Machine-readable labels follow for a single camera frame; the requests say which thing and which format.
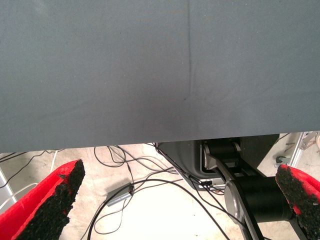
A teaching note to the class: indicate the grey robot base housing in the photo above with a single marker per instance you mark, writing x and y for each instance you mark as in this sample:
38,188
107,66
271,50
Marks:
180,155

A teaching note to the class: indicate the grey caster wheel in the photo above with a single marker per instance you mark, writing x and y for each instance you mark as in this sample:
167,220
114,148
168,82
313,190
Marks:
281,160

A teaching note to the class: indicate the aluminium frame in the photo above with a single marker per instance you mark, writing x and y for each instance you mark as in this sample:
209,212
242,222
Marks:
303,145

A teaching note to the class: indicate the grey power adapter box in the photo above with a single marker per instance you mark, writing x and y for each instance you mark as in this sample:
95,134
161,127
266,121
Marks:
117,196

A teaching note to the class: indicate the black robot torso link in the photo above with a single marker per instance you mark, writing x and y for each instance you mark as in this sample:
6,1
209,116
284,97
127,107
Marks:
262,197

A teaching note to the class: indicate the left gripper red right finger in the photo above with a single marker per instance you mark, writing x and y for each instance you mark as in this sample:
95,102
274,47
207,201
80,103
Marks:
305,195

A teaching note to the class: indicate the dark grey table cloth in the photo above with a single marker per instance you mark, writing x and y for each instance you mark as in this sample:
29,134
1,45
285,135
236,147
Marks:
125,75

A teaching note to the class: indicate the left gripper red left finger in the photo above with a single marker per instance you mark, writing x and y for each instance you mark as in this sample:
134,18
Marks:
30,212

